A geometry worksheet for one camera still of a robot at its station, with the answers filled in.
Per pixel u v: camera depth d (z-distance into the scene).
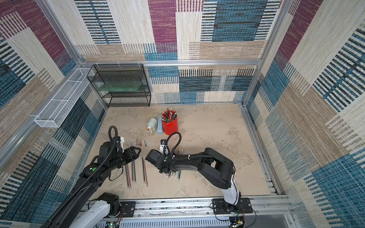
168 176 0.84
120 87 1.00
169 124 0.93
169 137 0.77
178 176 0.83
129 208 0.75
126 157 0.69
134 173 0.85
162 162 0.69
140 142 0.99
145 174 0.85
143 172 0.86
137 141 0.99
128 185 0.81
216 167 0.50
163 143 0.78
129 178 0.84
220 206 0.73
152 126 0.99
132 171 0.87
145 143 0.99
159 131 1.00
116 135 0.58
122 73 1.02
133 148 0.71
